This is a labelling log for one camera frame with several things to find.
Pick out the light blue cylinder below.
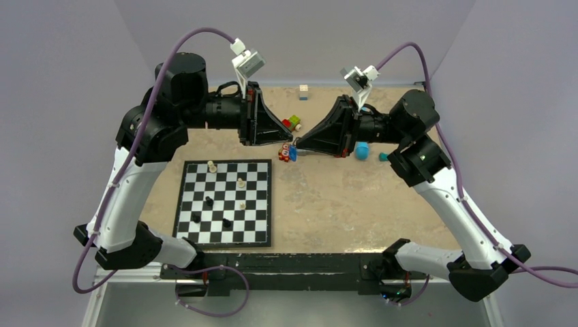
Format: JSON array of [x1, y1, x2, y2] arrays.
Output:
[[354, 142, 370, 161]]

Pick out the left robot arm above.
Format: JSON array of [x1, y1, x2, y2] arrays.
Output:
[[74, 50, 292, 279]]

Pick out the white blue small cube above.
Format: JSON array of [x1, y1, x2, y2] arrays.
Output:
[[299, 84, 309, 101]]

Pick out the colourful toy brick car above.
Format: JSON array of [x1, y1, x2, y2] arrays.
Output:
[[282, 115, 302, 131]]

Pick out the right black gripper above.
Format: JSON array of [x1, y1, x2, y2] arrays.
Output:
[[296, 94, 408, 158]]

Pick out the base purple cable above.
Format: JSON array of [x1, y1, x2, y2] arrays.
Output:
[[174, 262, 253, 317]]

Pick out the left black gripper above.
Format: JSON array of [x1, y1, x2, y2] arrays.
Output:
[[179, 79, 293, 144]]

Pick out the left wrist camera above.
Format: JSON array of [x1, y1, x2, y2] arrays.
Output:
[[230, 38, 266, 97]]

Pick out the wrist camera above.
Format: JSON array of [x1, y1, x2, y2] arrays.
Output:
[[230, 38, 266, 97], [340, 65, 380, 111]]

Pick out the white chess piece top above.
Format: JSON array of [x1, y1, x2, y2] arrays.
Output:
[[207, 161, 217, 173]]

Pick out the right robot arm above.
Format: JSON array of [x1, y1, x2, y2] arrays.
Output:
[[295, 89, 530, 302]]

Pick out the black base frame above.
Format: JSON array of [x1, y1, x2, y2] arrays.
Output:
[[160, 253, 425, 296]]

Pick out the black white chessboard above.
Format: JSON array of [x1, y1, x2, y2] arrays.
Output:
[[172, 159, 273, 249]]

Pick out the red owl number block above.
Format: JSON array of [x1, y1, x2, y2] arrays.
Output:
[[278, 143, 290, 162]]

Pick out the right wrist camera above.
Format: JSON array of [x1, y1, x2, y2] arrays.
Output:
[[340, 65, 380, 111]]

